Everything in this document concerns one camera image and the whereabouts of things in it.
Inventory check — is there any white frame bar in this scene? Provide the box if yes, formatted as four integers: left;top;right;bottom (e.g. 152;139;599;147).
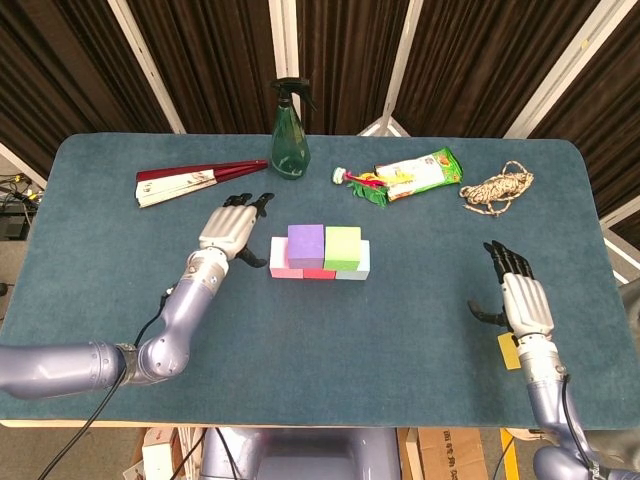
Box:
357;0;426;137
503;0;619;140
268;0;302;134
107;0;187;135

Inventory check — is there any brown cardboard box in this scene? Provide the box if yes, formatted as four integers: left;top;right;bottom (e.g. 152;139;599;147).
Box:
417;427;489;480

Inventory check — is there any white cardboard box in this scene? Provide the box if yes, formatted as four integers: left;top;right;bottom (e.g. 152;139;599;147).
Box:
141;427;182;480

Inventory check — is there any brown pleated curtain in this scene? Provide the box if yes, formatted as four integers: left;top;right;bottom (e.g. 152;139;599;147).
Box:
0;0;640;241

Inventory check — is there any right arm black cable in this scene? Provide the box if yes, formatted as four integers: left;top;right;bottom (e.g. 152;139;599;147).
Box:
559;372;601;480

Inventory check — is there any folded red paper fan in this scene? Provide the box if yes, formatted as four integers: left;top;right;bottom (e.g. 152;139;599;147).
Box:
135;159;270;210

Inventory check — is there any blue felt table mat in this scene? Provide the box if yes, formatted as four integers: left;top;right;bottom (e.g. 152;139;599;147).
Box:
0;132;627;431

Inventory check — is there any green snack packet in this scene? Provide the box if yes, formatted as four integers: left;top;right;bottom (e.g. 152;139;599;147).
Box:
373;146;465;203

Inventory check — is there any grey robot torso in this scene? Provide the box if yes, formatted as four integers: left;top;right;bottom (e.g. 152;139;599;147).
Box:
199;427;401;480

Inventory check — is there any light blue foam cube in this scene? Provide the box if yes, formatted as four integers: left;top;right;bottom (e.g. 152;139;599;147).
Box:
334;239;372;281

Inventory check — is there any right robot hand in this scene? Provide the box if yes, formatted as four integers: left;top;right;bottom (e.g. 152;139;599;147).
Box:
467;240;555;339

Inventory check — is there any green foam cube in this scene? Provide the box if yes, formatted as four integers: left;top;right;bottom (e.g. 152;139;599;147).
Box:
323;225;363;272

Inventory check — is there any beige braided rope bundle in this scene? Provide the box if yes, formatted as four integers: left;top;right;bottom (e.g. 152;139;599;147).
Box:
458;160;535;218

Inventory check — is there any green glass bottle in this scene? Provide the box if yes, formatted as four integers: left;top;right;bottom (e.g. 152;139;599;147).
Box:
269;78;317;181

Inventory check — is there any yellow block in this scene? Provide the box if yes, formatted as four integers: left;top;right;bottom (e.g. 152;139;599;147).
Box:
497;333;522;371

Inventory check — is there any purple foam cube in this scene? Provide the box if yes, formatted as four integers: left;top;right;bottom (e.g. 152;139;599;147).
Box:
287;224;326;270

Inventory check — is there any pink foam cube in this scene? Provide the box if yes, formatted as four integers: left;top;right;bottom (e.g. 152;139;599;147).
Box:
269;236;305;279

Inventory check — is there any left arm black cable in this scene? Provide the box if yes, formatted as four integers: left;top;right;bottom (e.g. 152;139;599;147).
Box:
37;284;176;480

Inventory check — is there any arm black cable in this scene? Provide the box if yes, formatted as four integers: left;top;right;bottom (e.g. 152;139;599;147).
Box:
37;284;176;480
559;372;601;480

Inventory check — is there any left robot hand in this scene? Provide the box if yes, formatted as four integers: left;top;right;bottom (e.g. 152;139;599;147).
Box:
198;191;276;270

